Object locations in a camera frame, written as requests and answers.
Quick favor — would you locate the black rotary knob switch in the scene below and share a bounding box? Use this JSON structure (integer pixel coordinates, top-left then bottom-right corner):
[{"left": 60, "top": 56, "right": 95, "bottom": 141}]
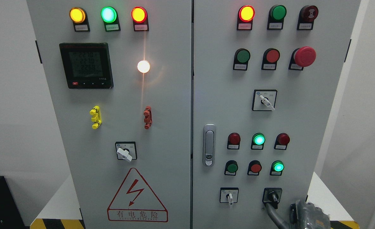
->
[{"left": 262, "top": 188, "right": 283, "bottom": 210}]

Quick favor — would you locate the red terminal connector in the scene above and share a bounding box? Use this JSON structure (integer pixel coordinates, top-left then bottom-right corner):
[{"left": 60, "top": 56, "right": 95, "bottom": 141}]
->
[{"left": 143, "top": 106, "right": 153, "bottom": 129}]

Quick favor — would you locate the dark red indicator left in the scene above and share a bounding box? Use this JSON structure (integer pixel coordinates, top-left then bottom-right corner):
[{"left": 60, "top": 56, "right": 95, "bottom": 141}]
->
[{"left": 227, "top": 132, "right": 241, "bottom": 149}]

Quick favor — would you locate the dark red indicator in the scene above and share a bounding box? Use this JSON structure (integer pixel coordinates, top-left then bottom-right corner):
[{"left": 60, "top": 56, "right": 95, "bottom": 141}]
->
[
  {"left": 274, "top": 133, "right": 290, "bottom": 150},
  {"left": 227, "top": 132, "right": 241, "bottom": 149}
]

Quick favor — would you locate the white glowing indicator light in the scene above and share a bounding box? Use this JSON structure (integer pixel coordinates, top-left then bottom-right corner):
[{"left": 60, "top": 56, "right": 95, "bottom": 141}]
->
[{"left": 137, "top": 60, "right": 151, "bottom": 73}]

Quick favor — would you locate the green lit indicator middle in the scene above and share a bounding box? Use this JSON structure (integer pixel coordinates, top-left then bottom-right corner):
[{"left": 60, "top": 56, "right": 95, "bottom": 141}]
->
[{"left": 250, "top": 132, "right": 265, "bottom": 150}]

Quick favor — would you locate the green push button second row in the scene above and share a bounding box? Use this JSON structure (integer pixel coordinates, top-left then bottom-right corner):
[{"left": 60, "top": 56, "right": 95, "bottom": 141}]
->
[{"left": 233, "top": 48, "right": 250, "bottom": 71}]

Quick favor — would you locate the grey left cabinet door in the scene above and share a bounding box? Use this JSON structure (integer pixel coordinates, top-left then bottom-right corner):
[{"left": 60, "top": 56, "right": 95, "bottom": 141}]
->
[{"left": 27, "top": 0, "right": 192, "bottom": 229}]

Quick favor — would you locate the grey cabinet door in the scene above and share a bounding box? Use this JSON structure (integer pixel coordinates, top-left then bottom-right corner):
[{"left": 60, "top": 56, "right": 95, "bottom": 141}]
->
[
  {"left": 192, "top": 0, "right": 360, "bottom": 229},
  {"left": 27, "top": 0, "right": 192, "bottom": 229}
]

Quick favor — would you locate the red push button lower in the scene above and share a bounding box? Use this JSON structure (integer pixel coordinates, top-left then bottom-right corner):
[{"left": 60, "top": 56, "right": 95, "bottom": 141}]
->
[{"left": 247, "top": 160, "right": 263, "bottom": 176}]

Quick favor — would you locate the grey right cabinet door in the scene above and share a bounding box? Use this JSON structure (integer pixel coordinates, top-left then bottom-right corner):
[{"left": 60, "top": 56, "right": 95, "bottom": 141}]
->
[{"left": 192, "top": 0, "right": 360, "bottom": 229}]

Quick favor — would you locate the yellow terminal connector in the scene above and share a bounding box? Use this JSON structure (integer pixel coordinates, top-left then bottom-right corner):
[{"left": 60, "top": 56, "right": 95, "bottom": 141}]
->
[{"left": 90, "top": 105, "right": 102, "bottom": 129}]

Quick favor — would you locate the dark red indicator right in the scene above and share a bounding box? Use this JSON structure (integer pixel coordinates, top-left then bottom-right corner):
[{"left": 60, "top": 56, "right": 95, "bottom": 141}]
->
[{"left": 274, "top": 133, "right": 290, "bottom": 150}]

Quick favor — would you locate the red push button second row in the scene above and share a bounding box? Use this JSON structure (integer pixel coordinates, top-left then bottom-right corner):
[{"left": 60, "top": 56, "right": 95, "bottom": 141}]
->
[{"left": 261, "top": 48, "right": 280, "bottom": 71}]

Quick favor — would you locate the red electrical hazard warning sticker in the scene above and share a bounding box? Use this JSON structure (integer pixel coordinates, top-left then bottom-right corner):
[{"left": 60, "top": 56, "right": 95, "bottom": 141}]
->
[{"left": 107, "top": 168, "right": 168, "bottom": 223}]

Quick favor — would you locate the green lit push button lower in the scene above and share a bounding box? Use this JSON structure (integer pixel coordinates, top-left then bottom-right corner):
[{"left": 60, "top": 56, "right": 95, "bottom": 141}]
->
[{"left": 270, "top": 160, "right": 284, "bottom": 176}]

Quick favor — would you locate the red-orange indicator light left door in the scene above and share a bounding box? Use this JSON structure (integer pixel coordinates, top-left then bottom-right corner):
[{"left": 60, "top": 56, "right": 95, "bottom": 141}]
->
[{"left": 131, "top": 6, "right": 149, "bottom": 31}]

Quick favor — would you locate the black digital power meter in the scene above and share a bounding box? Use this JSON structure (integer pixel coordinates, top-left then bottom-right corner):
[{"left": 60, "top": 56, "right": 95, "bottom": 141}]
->
[{"left": 59, "top": 43, "right": 114, "bottom": 89}]

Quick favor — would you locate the red lit indicator right door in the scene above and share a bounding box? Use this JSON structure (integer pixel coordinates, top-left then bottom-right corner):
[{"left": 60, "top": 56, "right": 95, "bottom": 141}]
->
[{"left": 236, "top": 5, "right": 255, "bottom": 31}]

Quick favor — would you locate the green indicator light top left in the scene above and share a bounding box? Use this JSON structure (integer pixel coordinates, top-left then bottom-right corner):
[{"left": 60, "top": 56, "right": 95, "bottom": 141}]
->
[{"left": 100, "top": 6, "right": 121, "bottom": 31}]

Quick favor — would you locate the red emergency stop mushroom button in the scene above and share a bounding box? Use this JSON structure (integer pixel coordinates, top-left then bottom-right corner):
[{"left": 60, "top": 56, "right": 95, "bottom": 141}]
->
[{"left": 288, "top": 46, "right": 316, "bottom": 71}]

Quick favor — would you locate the green push button top right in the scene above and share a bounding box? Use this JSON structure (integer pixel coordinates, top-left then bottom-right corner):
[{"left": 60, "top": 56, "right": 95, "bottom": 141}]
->
[{"left": 267, "top": 5, "right": 287, "bottom": 30}]

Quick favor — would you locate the yellow indicator light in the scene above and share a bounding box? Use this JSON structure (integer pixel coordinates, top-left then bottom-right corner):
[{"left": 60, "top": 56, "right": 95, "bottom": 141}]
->
[{"left": 69, "top": 7, "right": 90, "bottom": 32}]

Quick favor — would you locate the dark red buzzer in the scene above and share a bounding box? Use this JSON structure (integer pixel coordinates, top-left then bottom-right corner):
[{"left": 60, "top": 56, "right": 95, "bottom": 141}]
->
[{"left": 297, "top": 5, "right": 319, "bottom": 31}]

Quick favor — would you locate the black box lower left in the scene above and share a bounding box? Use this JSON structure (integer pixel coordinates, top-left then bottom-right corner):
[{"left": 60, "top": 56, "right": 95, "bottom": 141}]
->
[{"left": 0, "top": 176, "right": 25, "bottom": 229}]

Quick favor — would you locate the silver door handle lock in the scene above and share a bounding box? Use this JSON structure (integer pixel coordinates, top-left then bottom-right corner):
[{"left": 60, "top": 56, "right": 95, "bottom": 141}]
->
[{"left": 202, "top": 124, "right": 216, "bottom": 166}]

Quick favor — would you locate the white rotary switch left door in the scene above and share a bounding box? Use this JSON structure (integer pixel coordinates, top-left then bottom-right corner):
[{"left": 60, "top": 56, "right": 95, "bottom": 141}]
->
[{"left": 115, "top": 142, "right": 138, "bottom": 162}]

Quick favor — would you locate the white selector switch upper right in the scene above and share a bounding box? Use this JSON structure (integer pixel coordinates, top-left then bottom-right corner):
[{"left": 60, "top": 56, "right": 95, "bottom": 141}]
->
[{"left": 252, "top": 89, "right": 277, "bottom": 111}]

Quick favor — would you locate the white selector switch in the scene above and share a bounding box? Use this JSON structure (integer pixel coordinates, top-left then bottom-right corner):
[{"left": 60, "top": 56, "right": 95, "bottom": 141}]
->
[
  {"left": 219, "top": 187, "right": 239, "bottom": 206},
  {"left": 252, "top": 89, "right": 277, "bottom": 111}
]

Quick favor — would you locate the white selector switch bottom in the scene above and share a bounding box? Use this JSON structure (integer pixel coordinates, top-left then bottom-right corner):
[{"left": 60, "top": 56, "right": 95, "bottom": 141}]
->
[{"left": 219, "top": 187, "right": 239, "bottom": 206}]

